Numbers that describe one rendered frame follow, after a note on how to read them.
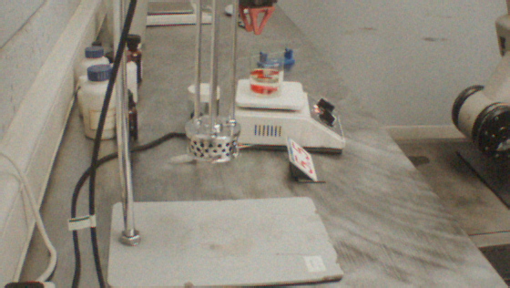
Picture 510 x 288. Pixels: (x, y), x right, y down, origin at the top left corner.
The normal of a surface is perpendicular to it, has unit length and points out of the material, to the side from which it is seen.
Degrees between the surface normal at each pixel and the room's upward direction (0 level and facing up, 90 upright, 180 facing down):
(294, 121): 90
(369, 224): 0
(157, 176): 0
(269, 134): 90
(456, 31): 90
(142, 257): 0
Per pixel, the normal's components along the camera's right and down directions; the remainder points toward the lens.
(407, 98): 0.16, 0.43
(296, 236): 0.05, -0.90
